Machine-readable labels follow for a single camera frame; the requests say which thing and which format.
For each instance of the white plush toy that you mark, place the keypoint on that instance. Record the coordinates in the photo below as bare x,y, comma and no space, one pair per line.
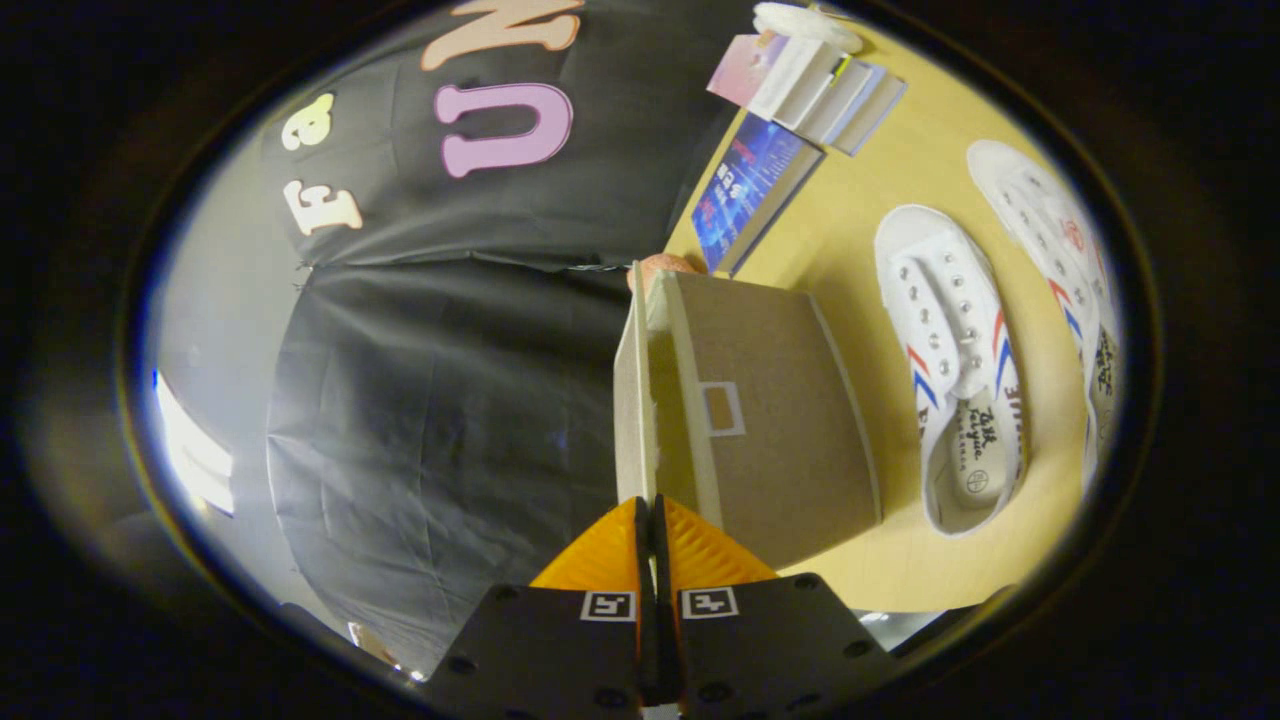
800,22

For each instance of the black backdrop cloth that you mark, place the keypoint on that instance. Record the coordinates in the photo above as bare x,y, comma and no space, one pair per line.
400,400

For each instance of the brown fabric storage box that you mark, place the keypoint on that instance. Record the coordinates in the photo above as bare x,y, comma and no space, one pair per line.
780,430

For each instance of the blue cover book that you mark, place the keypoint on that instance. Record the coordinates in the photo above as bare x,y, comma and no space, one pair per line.
745,190

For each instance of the grey cover book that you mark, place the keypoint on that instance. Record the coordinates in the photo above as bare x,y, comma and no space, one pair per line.
875,110

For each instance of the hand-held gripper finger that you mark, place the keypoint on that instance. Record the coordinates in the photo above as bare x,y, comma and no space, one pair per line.
663,560
645,580

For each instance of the white cover book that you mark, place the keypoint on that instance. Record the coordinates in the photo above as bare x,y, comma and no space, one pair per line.
845,100

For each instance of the orange fuzzy ball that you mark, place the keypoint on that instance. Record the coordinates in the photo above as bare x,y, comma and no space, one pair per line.
660,268

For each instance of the white canvas shoe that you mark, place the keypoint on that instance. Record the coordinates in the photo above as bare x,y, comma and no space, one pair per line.
1030,210
940,300

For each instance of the pink cover book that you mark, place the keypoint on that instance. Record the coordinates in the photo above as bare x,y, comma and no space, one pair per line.
740,70

